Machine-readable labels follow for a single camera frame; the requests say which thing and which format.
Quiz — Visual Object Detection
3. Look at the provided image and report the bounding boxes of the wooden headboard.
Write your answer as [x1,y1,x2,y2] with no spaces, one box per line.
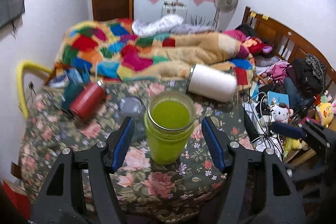
[241,6,336,76]

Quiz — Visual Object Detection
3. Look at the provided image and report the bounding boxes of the yellow padded chair frame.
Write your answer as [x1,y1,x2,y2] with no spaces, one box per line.
[16,60,53,120]

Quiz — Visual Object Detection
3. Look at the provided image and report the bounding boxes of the white cat plush toy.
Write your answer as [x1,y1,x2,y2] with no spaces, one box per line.
[267,102,291,124]

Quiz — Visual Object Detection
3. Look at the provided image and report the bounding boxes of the colourful patchwork blanket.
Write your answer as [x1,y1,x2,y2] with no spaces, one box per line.
[54,18,263,83]

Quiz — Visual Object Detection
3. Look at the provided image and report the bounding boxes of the floral blanket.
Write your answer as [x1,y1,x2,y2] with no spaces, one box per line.
[18,79,256,217]

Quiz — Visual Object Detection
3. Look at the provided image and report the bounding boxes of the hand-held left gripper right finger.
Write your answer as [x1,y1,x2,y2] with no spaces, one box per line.
[201,116,306,224]

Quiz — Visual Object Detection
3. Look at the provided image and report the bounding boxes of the clear glass cup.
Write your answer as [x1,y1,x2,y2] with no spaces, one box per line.
[119,96,146,123]

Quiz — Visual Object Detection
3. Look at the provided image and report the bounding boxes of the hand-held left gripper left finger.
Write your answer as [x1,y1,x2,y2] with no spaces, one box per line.
[30,117,135,224]

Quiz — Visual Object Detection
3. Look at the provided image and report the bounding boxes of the light blue box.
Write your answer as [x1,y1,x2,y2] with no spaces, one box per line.
[266,91,290,109]

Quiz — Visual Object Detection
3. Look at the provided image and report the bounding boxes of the green glass jar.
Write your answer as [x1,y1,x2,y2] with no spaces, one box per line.
[144,91,197,165]

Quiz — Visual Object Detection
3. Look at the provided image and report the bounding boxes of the black cable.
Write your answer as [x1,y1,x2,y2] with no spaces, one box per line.
[251,131,285,160]

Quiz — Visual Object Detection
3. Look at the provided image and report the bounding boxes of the white power adapter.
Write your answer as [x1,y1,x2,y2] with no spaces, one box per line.
[258,114,273,127]

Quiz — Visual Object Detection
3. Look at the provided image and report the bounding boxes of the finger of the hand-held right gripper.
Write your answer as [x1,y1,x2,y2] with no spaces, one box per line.
[271,121,309,141]

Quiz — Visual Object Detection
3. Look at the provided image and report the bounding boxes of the pink clothes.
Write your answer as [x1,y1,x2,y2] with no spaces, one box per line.
[223,29,274,60]

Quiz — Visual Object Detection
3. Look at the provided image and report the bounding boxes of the red box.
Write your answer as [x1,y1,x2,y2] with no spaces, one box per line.
[0,179,32,221]

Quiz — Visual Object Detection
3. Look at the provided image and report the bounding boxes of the black bag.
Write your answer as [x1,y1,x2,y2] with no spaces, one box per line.
[287,54,328,99]

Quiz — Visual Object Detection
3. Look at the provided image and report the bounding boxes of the white grey cloth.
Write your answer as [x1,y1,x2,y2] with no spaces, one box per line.
[131,14,185,36]

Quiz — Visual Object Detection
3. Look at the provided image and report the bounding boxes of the white cup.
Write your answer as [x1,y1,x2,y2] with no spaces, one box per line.
[186,63,238,103]

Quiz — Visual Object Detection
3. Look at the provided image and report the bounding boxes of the yellow plush toy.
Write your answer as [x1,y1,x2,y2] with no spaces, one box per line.
[314,102,336,128]

